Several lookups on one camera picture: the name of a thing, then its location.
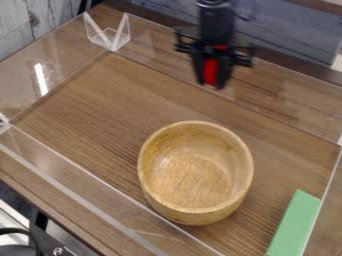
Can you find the clear acrylic front wall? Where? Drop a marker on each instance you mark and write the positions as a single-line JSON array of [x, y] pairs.
[[105, 218]]

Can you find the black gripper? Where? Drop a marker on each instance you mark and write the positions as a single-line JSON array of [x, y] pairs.
[[232, 54]]

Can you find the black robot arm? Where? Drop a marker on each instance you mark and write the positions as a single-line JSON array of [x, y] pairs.
[[216, 24]]

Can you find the black table clamp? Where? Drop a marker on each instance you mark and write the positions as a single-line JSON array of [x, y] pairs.
[[48, 246]]

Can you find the wooden bowl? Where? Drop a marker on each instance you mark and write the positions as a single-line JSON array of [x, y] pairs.
[[195, 170]]

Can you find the red plush strawberry toy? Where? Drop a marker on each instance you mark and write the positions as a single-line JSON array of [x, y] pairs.
[[210, 68]]

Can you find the clear acrylic corner bracket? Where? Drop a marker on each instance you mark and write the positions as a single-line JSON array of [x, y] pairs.
[[108, 38]]

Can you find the green tape strip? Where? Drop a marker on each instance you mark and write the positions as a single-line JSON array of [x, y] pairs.
[[295, 225]]

